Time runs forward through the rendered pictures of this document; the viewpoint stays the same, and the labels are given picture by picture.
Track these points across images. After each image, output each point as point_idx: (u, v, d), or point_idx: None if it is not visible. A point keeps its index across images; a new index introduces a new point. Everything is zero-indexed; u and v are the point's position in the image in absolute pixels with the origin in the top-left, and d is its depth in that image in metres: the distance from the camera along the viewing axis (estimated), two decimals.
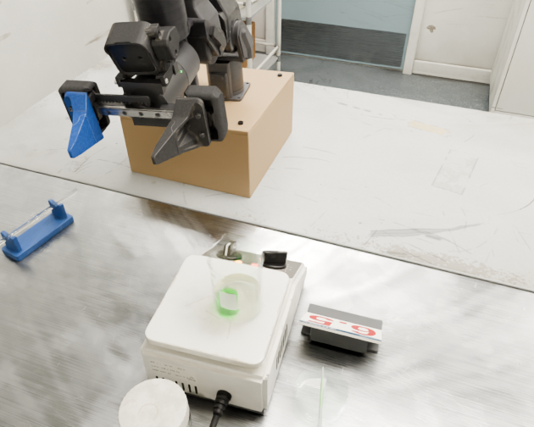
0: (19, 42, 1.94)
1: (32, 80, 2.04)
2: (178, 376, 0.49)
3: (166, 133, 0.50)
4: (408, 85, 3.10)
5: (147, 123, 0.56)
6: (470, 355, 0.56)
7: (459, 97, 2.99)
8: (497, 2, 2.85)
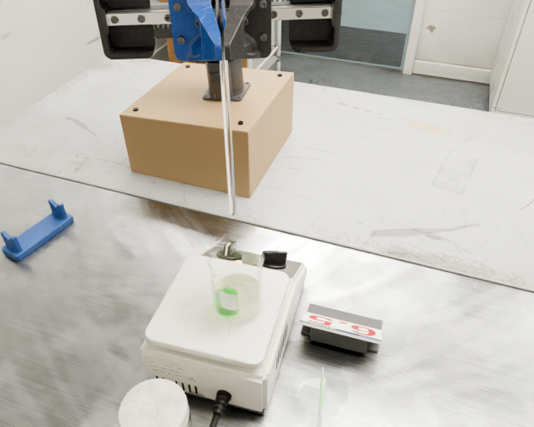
0: (19, 42, 1.94)
1: (32, 80, 2.04)
2: (178, 376, 0.49)
3: (232, 19, 0.33)
4: (408, 85, 3.10)
5: (168, 37, 0.39)
6: (470, 355, 0.56)
7: (459, 97, 2.99)
8: (497, 2, 2.85)
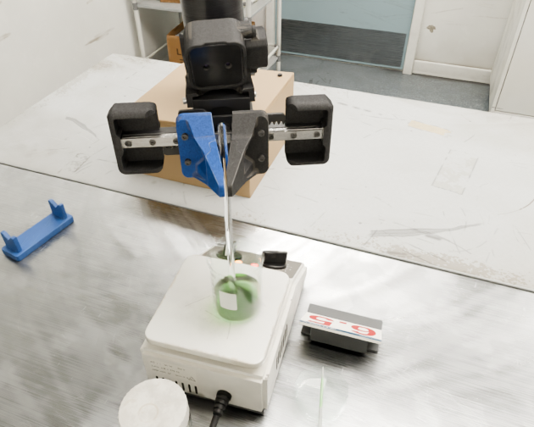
0: (19, 42, 1.94)
1: (32, 80, 2.04)
2: (178, 376, 0.49)
3: (234, 156, 0.38)
4: (408, 85, 3.10)
5: (175, 154, 0.43)
6: (470, 355, 0.56)
7: (459, 97, 2.99)
8: (497, 2, 2.85)
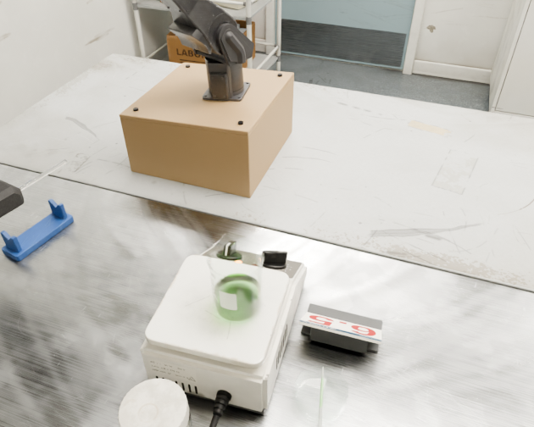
0: (19, 42, 1.94)
1: (32, 80, 2.04)
2: (178, 376, 0.49)
3: None
4: (408, 85, 3.10)
5: None
6: (470, 355, 0.56)
7: (459, 97, 2.99)
8: (497, 2, 2.85)
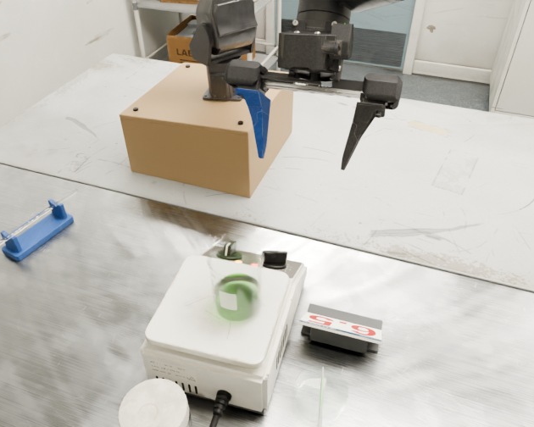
0: (19, 42, 1.94)
1: (32, 80, 2.04)
2: (178, 376, 0.49)
3: (350, 141, 0.52)
4: (408, 85, 3.10)
5: None
6: (470, 355, 0.56)
7: (459, 97, 2.99)
8: (497, 2, 2.85)
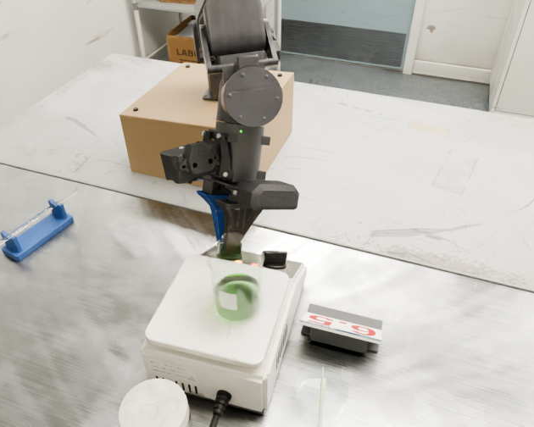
0: (19, 42, 1.94)
1: (32, 80, 2.04)
2: (178, 376, 0.49)
3: (225, 230, 0.58)
4: (408, 85, 3.10)
5: None
6: (470, 355, 0.56)
7: (459, 97, 2.99)
8: (497, 2, 2.85)
